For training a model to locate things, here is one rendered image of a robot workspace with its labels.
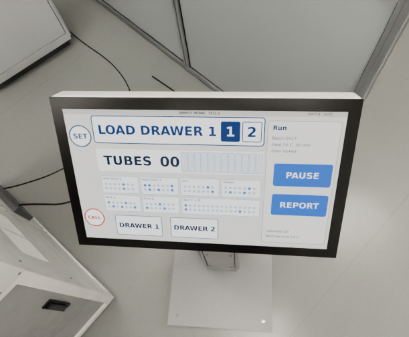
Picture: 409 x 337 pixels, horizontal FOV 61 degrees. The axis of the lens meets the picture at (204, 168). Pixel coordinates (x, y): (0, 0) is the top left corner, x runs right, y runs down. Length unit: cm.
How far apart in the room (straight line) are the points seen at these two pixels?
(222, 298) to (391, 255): 79
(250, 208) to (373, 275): 120
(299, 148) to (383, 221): 130
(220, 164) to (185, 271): 109
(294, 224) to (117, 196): 34
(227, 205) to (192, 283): 102
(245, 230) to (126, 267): 114
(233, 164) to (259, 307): 109
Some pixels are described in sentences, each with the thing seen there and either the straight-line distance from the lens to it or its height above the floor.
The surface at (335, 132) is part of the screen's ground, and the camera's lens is 61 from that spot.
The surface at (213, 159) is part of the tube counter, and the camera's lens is 61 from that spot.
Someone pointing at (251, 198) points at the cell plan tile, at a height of 106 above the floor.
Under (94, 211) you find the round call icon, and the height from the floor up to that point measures 103.
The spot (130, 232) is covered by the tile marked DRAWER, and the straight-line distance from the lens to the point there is 72.
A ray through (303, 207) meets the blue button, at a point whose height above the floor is 105.
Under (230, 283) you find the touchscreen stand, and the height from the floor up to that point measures 4.
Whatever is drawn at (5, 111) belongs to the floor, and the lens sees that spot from 246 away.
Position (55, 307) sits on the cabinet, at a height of 50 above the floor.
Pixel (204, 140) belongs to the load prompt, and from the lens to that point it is 60.
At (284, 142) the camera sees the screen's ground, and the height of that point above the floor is 114.
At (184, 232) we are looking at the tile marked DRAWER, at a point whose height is 100.
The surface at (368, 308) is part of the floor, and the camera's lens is 176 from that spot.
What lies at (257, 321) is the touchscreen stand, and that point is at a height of 3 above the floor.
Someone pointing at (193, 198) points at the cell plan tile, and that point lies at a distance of 65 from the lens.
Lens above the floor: 166
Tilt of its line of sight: 64 degrees down
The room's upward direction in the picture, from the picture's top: 11 degrees counter-clockwise
